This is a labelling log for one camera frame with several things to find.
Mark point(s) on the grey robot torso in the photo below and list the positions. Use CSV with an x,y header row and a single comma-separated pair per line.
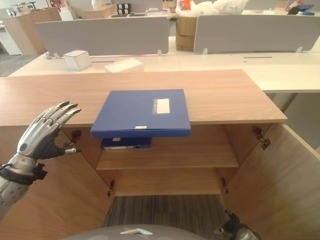
x,y
135,233

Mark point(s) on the wooden office cabinet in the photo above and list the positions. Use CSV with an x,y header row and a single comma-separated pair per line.
x,y
160,100

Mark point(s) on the blue folder with white label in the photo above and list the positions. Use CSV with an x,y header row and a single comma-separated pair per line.
x,y
126,143

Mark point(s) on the brown cardboard box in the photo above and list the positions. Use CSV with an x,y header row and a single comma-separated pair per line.
x,y
185,32

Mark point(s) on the wooden cabinet shelf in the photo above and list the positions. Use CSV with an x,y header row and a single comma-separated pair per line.
x,y
167,156

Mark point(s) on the white square box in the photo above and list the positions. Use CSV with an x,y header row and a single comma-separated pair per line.
x,y
77,59

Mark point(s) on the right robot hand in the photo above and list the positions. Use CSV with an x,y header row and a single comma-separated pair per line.
x,y
237,228

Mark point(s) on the white office desk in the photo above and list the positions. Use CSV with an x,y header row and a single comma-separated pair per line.
x,y
190,65

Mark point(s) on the blue file box folder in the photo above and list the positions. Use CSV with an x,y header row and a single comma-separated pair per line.
x,y
141,112

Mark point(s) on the metal cabinet hinge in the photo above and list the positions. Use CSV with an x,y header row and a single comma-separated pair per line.
x,y
74,138
261,137
111,188

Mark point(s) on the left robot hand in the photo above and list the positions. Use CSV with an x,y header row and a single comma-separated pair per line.
x,y
37,135

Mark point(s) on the white plastic bag pile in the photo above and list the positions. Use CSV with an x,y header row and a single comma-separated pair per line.
x,y
212,7

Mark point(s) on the white flat box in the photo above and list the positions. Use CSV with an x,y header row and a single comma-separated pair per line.
x,y
123,65

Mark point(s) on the wooden cabinet door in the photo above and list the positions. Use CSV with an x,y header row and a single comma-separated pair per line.
x,y
277,185
55,190

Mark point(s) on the grey desk divider panel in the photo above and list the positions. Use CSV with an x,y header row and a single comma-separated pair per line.
x,y
257,32
105,36

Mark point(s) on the wooden background cabinet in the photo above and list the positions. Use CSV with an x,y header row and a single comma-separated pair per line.
x,y
27,30

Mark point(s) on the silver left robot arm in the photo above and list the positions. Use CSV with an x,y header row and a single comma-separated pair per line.
x,y
12,180

